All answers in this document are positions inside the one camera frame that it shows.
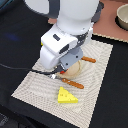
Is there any toy knife orange handle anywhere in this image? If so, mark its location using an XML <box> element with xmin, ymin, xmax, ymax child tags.
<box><xmin>81</xmin><ymin>56</ymin><xmax>96</xmax><ymax>63</ymax></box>

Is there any brown toy stove top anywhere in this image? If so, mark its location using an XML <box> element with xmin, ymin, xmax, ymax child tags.
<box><xmin>47</xmin><ymin>0</ymin><xmax>128</xmax><ymax>44</ymax></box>

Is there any woven beige placemat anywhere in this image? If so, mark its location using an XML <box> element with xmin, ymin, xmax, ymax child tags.
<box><xmin>12</xmin><ymin>40</ymin><xmax>113</xmax><ymax>128</ymax></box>

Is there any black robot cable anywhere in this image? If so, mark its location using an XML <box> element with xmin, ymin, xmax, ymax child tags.
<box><xmin>0</xmin><ymin>63</ymin><xmax>61</xmax><ymax>76</ymax></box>

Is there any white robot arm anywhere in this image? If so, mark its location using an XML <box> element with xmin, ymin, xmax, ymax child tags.
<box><xmin>24</xmin><ymin>0</ymin><xmax>99</xmax><ymax>74</ymax></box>

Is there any beige toy bowl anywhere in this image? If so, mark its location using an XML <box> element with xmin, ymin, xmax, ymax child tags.
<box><xmin>117</xmin><ymin>4</ymin><xmax>128</xmax><ymax>30</ymax></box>

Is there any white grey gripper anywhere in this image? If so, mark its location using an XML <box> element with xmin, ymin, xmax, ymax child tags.
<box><xmin>40</xmin><ymin>24</ymin><xmax>93</xmax><ymax>72</ymax></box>

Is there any toy fork orange handle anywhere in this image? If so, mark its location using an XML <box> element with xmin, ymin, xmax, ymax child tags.
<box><xmin>49</xmin><ymin>73</ymin><xmax>85</xmax><ymax>90</ymax></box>

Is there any round wooden plate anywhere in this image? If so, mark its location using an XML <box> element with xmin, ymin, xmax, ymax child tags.
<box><xmin>65</xmin><ymin>61</ymin><xmax>81</xmax><ymax>78</ymax></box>

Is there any yellow toy cheese wedge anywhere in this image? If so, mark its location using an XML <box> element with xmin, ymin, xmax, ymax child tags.
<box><xmin>58</xmin><ymin>87</ymin><xmax>78</xmax><ymax>103</ymax></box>

